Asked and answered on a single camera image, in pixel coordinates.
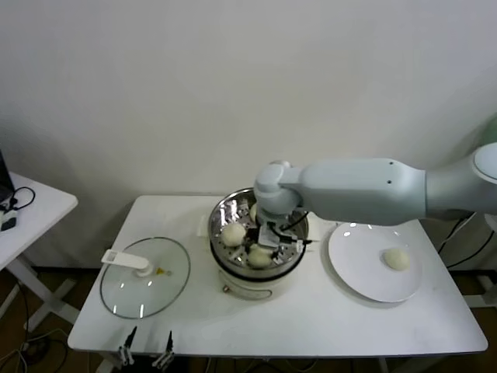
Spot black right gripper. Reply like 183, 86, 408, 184
243, 224, 295, 264

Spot white side table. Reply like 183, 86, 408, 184
0, 172, 79, 339

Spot white stand foot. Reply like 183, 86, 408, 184
461, 274, 497, 308

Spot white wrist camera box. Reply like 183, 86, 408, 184
259, 227, 281, 248

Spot pale green appliance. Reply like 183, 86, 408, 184
479, 116, 497, 147

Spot glass lid with white handle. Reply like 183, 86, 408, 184
99, 236, 192, 320

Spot white electric cooker pot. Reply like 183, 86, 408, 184
196, 214, 321, 302

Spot white round plate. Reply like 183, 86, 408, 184
326, 219, 423, 303

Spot white floor cable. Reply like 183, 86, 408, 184
0, 329, 69, 373

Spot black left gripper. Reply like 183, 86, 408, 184
118, 325, 175, 372

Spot stainless steel steamer basket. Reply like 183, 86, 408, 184
207, 187, 311, 276

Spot thin black looped cable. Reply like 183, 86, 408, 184
7, 186, 36, 213

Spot black flat device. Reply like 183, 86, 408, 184
0, 148, 16, 195

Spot small black white adapter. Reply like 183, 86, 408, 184
0, 211, 19, 233

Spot black floor cable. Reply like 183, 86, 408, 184
13, 281, 32, 333

